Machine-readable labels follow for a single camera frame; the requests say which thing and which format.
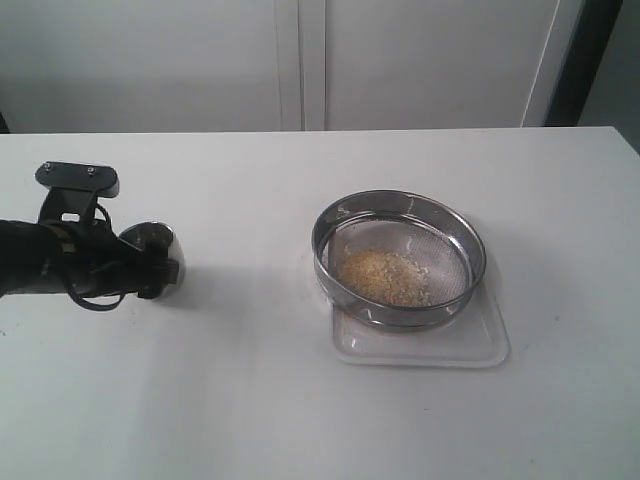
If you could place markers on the stainless steel cup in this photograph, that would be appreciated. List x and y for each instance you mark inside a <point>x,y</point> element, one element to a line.
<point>156,237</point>

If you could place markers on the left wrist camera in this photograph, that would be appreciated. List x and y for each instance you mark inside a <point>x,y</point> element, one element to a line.
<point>101,180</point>

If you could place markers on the round steel mesh sieve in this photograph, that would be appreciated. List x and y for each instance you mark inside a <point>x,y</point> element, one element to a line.
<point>428,232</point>

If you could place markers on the clear plastic tray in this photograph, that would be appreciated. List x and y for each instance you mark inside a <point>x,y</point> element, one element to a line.
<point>475,339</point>

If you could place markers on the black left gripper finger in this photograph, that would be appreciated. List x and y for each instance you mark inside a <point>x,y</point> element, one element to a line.
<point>161,274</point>

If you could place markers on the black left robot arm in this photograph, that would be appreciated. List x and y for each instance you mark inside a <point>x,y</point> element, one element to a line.
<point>27,252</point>

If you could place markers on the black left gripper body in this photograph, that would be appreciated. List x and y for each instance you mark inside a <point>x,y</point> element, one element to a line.
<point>93,261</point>

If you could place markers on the yellow-white powder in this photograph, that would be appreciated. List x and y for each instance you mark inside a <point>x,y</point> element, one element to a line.
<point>385,278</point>

